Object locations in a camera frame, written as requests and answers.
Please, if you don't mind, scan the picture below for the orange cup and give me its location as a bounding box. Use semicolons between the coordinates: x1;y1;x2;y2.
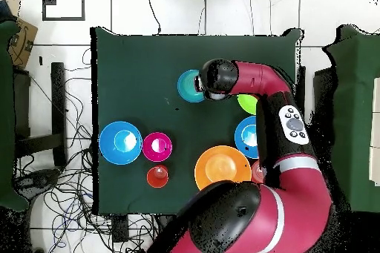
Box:
146;164;170;189

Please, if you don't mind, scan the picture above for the black floor cable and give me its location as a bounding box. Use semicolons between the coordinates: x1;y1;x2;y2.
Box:
144;0;162;35

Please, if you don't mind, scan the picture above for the black floor stand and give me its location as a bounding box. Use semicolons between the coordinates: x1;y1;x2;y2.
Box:
13;62;68;168
295;65;338;147

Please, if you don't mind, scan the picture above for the small ribbed blue bowl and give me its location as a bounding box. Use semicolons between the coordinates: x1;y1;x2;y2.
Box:
177;69;206;103

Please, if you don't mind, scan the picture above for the large green bowl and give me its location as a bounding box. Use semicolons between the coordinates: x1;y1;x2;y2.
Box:
236;93;258;116

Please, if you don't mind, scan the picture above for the black power strip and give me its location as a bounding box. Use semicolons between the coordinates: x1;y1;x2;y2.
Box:
111;215;130;243

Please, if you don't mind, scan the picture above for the dark green table cloth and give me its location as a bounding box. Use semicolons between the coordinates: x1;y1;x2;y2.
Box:
90;26;304;215

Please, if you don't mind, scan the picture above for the large yellow bowl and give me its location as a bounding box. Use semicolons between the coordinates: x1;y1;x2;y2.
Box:
194;145;252;191

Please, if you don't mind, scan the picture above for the green cloth covered table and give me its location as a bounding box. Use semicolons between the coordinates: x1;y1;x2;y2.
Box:
323;24;380;212
0;19;29;212

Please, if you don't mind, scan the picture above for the cardboard box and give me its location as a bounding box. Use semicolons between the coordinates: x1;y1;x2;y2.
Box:
7;16;39;70

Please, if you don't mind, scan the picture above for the large blue bowl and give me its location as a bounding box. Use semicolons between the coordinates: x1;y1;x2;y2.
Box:
234;115;259;160
98;121;144;165

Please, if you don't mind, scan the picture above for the black chair base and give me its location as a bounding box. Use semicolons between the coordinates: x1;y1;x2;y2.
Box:
13;168;62;199

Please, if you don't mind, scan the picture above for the small pink bowl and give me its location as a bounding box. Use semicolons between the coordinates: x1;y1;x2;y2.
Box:
142;131;174;162

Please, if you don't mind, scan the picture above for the orange bowl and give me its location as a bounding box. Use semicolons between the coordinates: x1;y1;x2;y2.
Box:
251;160;266;184

